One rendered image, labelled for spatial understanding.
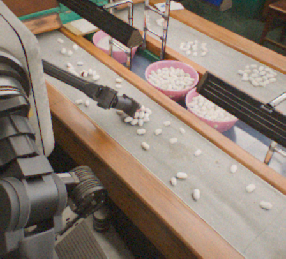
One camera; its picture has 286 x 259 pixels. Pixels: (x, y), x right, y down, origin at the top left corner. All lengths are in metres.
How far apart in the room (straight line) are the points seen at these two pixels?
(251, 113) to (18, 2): 1.36
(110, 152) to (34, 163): 0.83
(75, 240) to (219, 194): 0.58
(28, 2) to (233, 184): 1.38
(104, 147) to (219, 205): 0.47
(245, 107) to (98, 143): 0.58
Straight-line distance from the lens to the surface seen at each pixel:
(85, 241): 1.50
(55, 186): 0.59
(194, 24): 2.31
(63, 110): 1.58
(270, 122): 1.13
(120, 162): 1.35
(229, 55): 2.10
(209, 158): 1.44
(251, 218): 1.31
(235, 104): 1.17
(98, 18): 1.59
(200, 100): 1.70
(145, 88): 1.70
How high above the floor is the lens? 1.77
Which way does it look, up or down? 41 degrees down
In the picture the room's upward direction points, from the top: 4 degrees clockwise
